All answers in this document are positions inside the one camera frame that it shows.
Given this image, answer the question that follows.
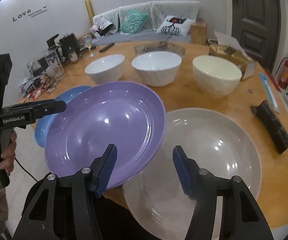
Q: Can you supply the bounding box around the large beige plate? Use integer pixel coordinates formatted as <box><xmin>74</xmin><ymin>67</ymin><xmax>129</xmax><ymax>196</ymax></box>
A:
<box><xmin>123</xmin><ymin>108</ymin><xmax>262</xmax><ymax>239</ymax></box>

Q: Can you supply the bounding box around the small white bowl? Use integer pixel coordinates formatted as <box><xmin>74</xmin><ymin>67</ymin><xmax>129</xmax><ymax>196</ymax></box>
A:
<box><xmin>85</xmin><ymin>54</ymin><xmax>124</xmax><ymax>85</ymax></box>

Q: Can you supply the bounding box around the red fire extinguisher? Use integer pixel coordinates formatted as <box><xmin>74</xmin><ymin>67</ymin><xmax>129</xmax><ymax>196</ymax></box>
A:
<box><xmin>276</xmin><ymin>57</ymin><xmax>288</xmax><ymax>89</ymax></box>

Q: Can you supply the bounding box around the black remote control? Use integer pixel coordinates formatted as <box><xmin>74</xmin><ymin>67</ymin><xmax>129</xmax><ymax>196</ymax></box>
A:
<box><xmin>99</xmin><ymin>43</ymin><xmax>115</xmax><ymax>53</ymax></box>

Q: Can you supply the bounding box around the teal cushion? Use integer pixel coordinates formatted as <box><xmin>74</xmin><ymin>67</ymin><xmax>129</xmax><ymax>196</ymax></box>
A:
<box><xmin>121</xmin><ymin>10</ymin><xmax>148</xmax><ymax>34</ymax></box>

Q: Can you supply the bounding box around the cream bowl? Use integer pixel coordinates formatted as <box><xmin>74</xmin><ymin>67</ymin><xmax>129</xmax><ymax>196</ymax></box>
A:
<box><xmin>192</xmin><ymin>55</ymin><xmax>242</xmax><ymax>98</ymax></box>

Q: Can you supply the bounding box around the blue plate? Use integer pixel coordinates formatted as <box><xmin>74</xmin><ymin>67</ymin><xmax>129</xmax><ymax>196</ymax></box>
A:
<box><xmin>34</xmin><ymin>86</ymin><xmax>91</xmax><ymax>148</ymax></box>

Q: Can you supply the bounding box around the left hand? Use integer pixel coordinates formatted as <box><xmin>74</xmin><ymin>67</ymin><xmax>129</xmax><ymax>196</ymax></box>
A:
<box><xmin>0</xmin><ymin>131</ymin><xmax>17</xmax><ymax>174</ymax></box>

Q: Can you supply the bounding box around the grey sofa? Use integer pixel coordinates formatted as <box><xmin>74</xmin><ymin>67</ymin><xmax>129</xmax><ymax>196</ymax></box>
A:
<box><xmin>91</xmin><ymin>1</ymin><xmax>200</xmax><ymax>46</ymax></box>

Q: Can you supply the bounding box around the white tree-print cushion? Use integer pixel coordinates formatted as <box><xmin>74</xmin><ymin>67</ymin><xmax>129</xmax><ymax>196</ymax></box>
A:
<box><xmin>156</xmin><ymin>16</ymin><xmax>196</xmax><ymax>36</ymax></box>

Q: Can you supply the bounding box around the dark grey door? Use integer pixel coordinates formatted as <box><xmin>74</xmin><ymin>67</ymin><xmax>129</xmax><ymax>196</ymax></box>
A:
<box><xmin>231</xmin><ymin>0</ymin><xmax>281</xmax><ymax>71</ymax></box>

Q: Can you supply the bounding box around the blue wrapped stick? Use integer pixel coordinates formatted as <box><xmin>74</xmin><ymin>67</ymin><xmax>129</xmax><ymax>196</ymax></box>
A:
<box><xmin>258</xmin><ymin>73</ymin><xmax>280</xmax><ymax>113</ymax></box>

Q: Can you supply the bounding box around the wine glass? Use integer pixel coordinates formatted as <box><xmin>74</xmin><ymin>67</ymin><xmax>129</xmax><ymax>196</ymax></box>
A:
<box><xmin>82</xmin><ymin>34</ymin><xmax>94</xmax><ymax>57</ymax></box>

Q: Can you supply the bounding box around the gold tissue box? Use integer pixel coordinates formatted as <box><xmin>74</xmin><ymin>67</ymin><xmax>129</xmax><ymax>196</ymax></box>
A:
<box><xmin>209</xmin><ymin>31</ymin><xmax>256</xmax><ymax>80</ymax></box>

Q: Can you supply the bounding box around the black kettle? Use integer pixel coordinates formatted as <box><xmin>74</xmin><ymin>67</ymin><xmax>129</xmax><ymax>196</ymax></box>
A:
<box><xmin>59</xmin><ymin>33</ymin><xmax>80</xmax><ymax>57</ymax></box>

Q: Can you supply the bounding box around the medium white bowl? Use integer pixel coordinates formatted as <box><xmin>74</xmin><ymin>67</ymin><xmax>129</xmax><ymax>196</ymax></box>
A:
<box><xmin>131</xmin><ymin>51</ymin><xmax>182</xmax><ymax>87</ymax></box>

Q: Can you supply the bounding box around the black white cushion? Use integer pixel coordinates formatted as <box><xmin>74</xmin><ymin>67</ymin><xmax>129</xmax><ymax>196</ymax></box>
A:
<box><xmin>90</xmin><ymin>16</ymin><xmax>114</xmax><ymax>39</ymax></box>

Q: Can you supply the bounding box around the purple plate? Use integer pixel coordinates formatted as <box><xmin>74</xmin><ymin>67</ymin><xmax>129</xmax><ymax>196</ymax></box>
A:
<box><xmin>44</xmin><ymin>81</ymin><xmax>166</xmax><ymax>189</ymax></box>

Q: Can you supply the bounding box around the glass ashtray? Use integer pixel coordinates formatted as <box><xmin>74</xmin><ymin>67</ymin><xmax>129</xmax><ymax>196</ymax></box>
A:
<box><xmin>134</xmin><ymin>41</ymin><xmax>186</xmax><ymax>58</ymax></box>

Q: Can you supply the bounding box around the black rolled bag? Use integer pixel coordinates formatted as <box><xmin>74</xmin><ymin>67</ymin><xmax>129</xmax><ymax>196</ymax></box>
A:
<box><xmin>250</xmin><ymin>100</ymin><xmax>288</xmax><ymax>154</ymax></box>

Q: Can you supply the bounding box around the clear glass jar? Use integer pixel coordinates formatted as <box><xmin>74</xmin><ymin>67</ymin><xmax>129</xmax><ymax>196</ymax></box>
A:
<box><xmin>45</xmin><ymin>49</ymin><xmax>64</xmax><ymax>80</ymax></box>

